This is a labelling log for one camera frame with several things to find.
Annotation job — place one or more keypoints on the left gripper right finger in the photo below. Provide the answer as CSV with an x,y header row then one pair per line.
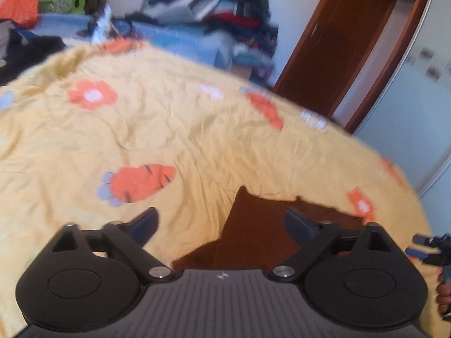
x,y
314,241

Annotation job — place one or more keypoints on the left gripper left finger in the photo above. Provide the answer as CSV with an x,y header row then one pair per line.
x,y
126,243

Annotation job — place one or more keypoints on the brown knitted garment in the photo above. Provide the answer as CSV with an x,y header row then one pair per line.
x,y
254,235

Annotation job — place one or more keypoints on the pile of dark clothes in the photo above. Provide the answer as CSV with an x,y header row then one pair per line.
x,y
246,22

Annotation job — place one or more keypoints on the person's right hand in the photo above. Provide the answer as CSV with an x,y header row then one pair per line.
x,y
443,296

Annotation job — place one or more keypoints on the yellow carrot-print bed sheet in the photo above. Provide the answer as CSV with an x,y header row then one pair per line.
x,y
100,133

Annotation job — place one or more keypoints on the white wardrobe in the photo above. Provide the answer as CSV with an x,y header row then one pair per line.
x,y
410,122

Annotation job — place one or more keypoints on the brown wooden door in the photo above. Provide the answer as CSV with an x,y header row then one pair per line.
x,y
331,52

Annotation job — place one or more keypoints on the green box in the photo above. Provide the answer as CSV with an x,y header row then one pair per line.
x,y
78,7

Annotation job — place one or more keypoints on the orange plastic bag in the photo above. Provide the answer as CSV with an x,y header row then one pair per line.
x,y
21,12

